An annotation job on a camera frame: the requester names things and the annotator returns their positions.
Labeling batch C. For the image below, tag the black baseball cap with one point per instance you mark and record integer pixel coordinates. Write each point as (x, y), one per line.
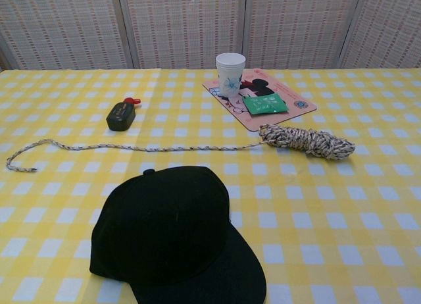
(171, 231)

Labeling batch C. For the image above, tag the green sachet packet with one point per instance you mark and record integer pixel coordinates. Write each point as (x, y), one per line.
(264, 105)

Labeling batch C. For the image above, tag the woven folding screen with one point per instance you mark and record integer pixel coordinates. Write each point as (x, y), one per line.
(181, 27)

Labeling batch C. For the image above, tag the yellow checkered tablecloth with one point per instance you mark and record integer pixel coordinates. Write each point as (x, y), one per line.
(329, 218)

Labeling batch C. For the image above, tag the black bottle with red cap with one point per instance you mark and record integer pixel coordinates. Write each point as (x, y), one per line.
(119, 117)

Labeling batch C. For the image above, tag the pink cartoon mouse pad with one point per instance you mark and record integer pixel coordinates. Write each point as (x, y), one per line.
(296, 101)

